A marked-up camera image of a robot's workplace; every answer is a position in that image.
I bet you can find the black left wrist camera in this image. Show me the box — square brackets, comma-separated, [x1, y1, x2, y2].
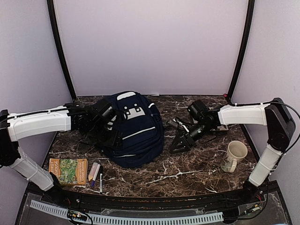
[104, 116, 122, 138]

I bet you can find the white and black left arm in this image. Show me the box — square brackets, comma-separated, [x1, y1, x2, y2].
[0, 99, 121, 204]

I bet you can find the green Storey Treehouse book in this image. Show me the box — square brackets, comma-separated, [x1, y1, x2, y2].
[49, 158, 88, 186]

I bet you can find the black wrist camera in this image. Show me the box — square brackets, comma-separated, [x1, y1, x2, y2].
[167, 119, 189, 133]
[104, 116, 122, 138]

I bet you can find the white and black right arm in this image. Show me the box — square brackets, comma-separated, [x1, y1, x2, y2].
[170, 98, 299, 203]

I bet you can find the floral patterned notebook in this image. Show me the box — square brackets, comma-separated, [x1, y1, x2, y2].
[217, 125, 229, 131]

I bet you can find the cream ceramic mug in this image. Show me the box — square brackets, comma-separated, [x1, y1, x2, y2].
[221, 141, 248, 173]

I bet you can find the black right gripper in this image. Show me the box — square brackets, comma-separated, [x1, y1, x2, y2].
[169, 120, 214, 154]

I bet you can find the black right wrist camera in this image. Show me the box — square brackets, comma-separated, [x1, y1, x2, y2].
[167, 119, 189, 133]

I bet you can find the black front table rail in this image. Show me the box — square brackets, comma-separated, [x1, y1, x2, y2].
[25, 181, 279, 213]

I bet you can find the black left corner frame post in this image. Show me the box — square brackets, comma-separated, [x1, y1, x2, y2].
[46, 0, 77, 101]

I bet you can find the black right corner frame post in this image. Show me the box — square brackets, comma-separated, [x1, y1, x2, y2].
[227, 0, 255, 99]

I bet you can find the white marker black cap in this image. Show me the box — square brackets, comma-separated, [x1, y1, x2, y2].
[99, 172, 103, 194]

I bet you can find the white marker purple cap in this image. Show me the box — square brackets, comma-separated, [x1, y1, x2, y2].
[91, 164, 100, 187]

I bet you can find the navy blue student backpack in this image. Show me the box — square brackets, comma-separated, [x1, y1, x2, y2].
[81, 90, 165, 168]

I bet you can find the grey slotted cable duct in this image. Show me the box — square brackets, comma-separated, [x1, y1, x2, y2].
[30, 200, 224, 225]

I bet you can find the black corner frame post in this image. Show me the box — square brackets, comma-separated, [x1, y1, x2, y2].
[227, 0, 255, 99]
[46, 0, 77, 101]

